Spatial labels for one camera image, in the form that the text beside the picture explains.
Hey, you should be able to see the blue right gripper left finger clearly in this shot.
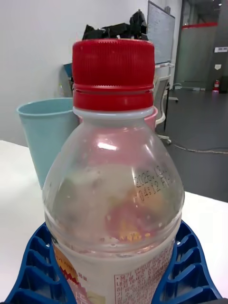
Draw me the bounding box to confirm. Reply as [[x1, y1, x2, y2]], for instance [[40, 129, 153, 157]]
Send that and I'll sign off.
[[4, 222, 76, 304]]

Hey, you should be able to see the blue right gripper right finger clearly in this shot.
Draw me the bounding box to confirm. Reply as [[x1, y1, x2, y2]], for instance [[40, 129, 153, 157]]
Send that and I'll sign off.
[[152, 219, 223, 304]]

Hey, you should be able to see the clear plastic bottle red cap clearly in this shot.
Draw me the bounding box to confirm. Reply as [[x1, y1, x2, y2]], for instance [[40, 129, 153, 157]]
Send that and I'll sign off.
[[42, 39, 185, 304]]

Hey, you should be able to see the pale blue plastic bin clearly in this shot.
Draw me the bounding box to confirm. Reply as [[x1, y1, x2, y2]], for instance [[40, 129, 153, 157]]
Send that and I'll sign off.
[[16, 97, 80, 190]]

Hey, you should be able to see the white office chair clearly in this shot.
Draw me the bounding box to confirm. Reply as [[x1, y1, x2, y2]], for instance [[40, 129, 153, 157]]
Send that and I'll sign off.
[[153, 63, 179, 145]]

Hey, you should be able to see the whiteboard on stand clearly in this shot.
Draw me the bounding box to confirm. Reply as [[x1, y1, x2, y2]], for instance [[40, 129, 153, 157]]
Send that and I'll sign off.
[[147, 0, 176, 65]]

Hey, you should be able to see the black tripod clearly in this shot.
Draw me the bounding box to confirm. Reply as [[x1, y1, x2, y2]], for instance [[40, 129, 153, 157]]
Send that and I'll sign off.
[[82, 9, 149, 41]]

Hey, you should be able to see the pale floor cable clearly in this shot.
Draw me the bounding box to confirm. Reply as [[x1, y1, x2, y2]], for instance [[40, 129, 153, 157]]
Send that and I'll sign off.
[[170, 139, 228, 154]]

